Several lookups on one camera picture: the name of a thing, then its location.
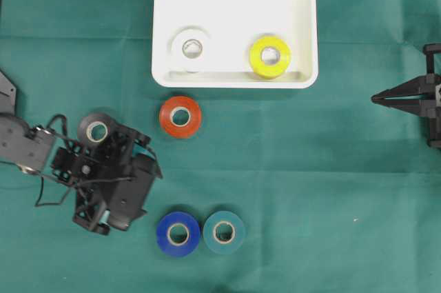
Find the blue tape roll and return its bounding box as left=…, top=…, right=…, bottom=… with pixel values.
left=156, top=212, right=201, bottom=257

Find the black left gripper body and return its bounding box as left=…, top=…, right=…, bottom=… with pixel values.
left=51, top=123, right=162, bottom=235

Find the white tape roll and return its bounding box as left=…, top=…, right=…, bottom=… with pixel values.
left=169, top=27, right=212, bottom=73

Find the teal tape roll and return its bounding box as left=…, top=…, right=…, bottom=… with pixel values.
left=203, top=211, right=246, bottom=255

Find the black tape roll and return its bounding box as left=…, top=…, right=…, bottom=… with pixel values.
left=77, top=112, right=117, bottom=148

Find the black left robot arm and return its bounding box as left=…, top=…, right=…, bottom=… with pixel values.
left=1, top=74, right=163, bottom=235

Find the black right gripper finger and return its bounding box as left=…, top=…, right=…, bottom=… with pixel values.
left=371, top=77, right=435, bottom=101
left=372, top=99, right=435, bottom=115

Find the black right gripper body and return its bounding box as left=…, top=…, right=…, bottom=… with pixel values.
left=423, top=43, right=440, bottom=149

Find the yellow tape roll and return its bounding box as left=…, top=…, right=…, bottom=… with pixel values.
left=249, top=35, right=291, bottom=79

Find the white plastic case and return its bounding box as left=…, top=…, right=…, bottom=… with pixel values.
left=152, top=0, right=319, bottom=89

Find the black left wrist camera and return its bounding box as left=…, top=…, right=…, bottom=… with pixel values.
left=101, top=153, right=162, bottom=231

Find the red tape roll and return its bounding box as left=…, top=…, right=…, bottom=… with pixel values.
left=158, top=96, right=202, bottom=139

